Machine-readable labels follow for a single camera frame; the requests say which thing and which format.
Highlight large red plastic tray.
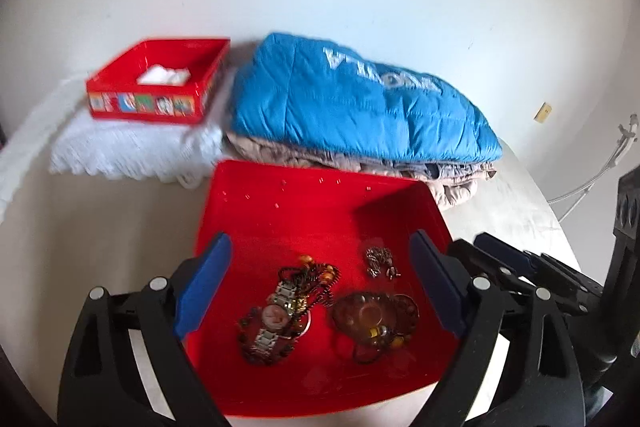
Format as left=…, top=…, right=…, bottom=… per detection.
left=184, top=158, right=473, bottom=418

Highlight grey patterned folded garment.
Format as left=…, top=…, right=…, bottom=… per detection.
left=345, top=154, right=496, bottom=182

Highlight beige folded jacket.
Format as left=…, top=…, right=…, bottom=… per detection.
left=225, top=132, right=498, bottom=210

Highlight white cable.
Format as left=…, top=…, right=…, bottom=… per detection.
left=547, top=112, right=640, bottom=220

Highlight large wooden bead bracelet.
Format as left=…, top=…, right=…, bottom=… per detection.
left=390, top=294, right=420, bottom=338

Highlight dark bead necklace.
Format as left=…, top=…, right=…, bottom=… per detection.
left=237, top=257, right=343, bottom=363

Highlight white lace cloth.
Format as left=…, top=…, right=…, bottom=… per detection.
left=0, top=74, right=226, bottom=192

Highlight blue padded jacket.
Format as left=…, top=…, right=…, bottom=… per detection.
left=229, top=32, right=503, bottom=168

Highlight silver chain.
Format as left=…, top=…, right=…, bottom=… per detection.
left=364, top=246, right=401, bottom=280

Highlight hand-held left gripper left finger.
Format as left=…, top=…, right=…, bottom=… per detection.
left=57, top=232, right=233, bottom=427

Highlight silver wristwatch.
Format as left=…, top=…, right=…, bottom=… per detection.
left=245, top=279, right=313, bottom=360

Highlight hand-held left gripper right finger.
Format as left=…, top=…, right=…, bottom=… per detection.
left=409, top=229, right=586, bottom=427

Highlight white crumpled tissue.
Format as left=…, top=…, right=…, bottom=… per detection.
left=137, top=64, right=193, bottom=86

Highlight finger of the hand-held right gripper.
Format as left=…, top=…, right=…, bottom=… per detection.
left=474, top=232, right=606, bottom=313
left=447, top=239, right=511, bottom=280

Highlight brown round bracelets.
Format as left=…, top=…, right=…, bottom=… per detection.
left=332, top=291, right=401, bottom=364

